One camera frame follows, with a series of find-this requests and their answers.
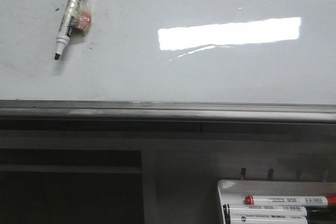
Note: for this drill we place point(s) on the white black-tipped whiteboard marker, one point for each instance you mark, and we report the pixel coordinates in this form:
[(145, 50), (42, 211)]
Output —
[(66, 26)]

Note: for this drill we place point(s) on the white whiteboard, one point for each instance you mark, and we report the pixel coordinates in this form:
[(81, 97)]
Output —
[(239, 51)]

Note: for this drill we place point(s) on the black-capped whiteboard marker upper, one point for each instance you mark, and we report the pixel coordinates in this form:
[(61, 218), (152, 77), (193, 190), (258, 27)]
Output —
[(264, 210)]

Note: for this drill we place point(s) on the black-capped whiteboard marker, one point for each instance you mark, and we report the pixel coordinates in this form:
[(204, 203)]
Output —
[(264, 210), (249, 219)]

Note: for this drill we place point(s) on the black-capped whiteboard marker lower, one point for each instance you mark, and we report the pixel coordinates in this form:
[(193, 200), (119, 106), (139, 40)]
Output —
[(249, 219)]

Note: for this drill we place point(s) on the red-capped whiteboard marker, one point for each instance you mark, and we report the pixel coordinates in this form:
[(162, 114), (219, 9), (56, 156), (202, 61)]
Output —
[(309, 201)]

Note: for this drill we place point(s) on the white marker tray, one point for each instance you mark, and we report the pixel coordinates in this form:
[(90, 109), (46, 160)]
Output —
[(232, 191)]

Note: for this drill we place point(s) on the red magnet taped to marker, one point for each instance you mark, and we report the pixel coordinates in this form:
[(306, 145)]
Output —
[(83, 17)]

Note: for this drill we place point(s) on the grey whiteboard ledge rail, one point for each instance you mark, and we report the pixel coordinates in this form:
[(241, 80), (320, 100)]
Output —
[(166, 117)]

